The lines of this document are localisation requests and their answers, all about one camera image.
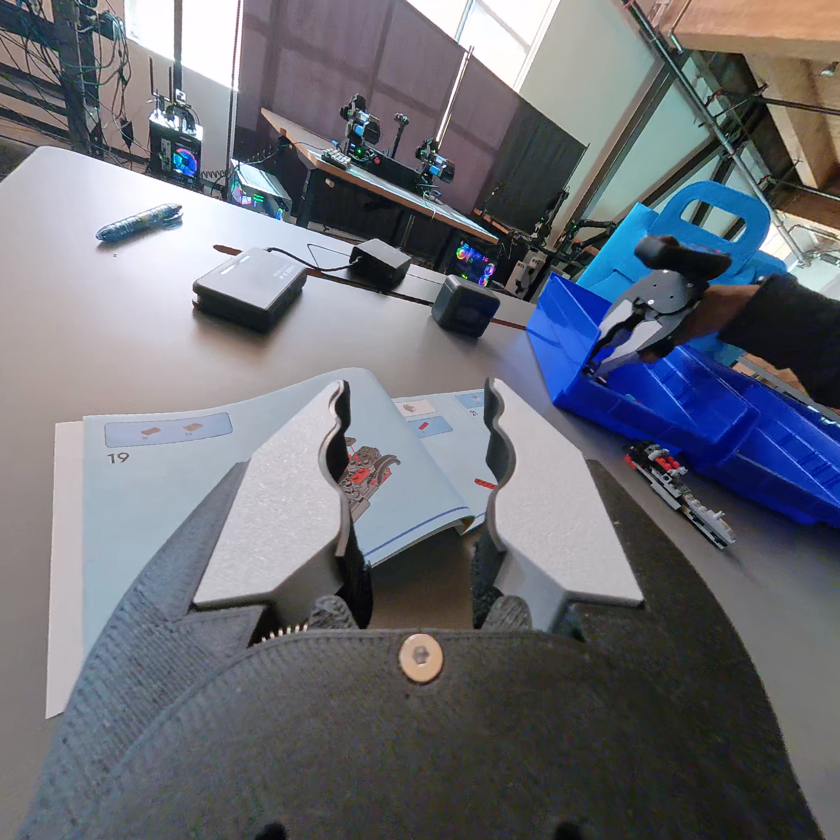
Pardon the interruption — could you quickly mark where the cable rack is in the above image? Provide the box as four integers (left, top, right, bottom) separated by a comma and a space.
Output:
0, 0, 135, 158

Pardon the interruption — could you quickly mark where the computer tower with lit fans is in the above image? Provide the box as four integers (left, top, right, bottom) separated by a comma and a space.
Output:
226, 161, 293, 221
453, 235, 500, 287
147, 92, 203, 181

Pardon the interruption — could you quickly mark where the person's right hand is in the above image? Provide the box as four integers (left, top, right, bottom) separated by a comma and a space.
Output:
675, 282, 757, 353

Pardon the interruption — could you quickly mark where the grey toy brick car model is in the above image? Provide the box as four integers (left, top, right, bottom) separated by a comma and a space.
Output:
623, 441, 737, 551

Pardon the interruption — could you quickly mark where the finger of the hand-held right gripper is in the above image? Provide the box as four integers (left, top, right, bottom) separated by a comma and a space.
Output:
586, 317, 678, 382
589, 297, 652, 370

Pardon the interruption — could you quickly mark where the blue felt bag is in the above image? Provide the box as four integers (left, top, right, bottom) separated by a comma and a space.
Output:
577, 180, 798, 368

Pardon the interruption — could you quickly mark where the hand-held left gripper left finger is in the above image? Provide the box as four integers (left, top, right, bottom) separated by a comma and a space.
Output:
193, 379, 375, 630

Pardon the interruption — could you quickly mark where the dark partition curtain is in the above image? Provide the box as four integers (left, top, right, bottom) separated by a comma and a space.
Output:
235, 0, 589, 227

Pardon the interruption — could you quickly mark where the black cube camera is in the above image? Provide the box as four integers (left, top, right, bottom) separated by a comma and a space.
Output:
431, 274, 501, 339

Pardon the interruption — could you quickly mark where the thin black cable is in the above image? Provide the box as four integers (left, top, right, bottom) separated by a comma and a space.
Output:
266, 244, 355, 273

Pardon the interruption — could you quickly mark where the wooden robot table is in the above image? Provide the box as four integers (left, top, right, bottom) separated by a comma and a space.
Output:
261, 107, 501, 245

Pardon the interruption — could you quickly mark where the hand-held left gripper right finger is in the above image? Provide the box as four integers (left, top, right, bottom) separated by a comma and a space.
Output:
470, 377, 647, 634

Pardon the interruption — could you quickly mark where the black power adapter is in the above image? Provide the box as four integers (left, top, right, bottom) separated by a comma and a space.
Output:
348, 238, 413, 290

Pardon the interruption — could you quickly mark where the toy brick instruction booklet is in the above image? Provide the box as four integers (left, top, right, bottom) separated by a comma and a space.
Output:
45, 367, 506, 719

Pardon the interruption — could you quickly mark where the blue pen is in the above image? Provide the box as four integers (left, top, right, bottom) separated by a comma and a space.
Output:
95, 203, 185, 242

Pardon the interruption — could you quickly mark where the black box device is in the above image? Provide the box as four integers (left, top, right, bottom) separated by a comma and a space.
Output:
192, 247, 309, 333

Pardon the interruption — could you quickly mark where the blue plastic bin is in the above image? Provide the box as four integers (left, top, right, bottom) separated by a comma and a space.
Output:
525, 272, 756, 468
696, 371, 840, 527

